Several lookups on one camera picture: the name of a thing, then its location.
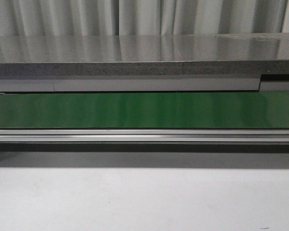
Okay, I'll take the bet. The grey stone slab bench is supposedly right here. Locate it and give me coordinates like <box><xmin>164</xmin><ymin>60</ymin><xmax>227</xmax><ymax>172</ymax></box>
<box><xmin>0</xmin><ymin>33</ymin><xmax>289</xmax><ymax>76</ymax></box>

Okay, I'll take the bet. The white conveyor rear rail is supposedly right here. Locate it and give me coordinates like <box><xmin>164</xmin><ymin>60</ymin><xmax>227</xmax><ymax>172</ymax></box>
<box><xmin>0</xmin><ymin>74</ymin><xmax>289</xmax><ymax>93</ymax></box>

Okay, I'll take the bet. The grey pleated curtain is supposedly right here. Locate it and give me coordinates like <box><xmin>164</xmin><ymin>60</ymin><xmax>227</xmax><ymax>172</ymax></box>
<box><xmin>0</xmin><ymin>0</ymin><xmax>289</xmax><ymax>36</ymax></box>

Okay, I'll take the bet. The aluminium conveyor front rail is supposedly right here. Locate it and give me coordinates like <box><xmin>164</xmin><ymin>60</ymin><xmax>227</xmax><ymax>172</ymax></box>
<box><xmin>0</xmin><ymin>128</ymin><xmax>289</xmax><ymax>143</ymax></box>

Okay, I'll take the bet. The green conveyor belt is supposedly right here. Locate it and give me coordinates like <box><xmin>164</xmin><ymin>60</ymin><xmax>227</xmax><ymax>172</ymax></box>
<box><xmin>0</xmin><ymin>92</ymin><xmax>289</xmax><ymax>128</ymax></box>

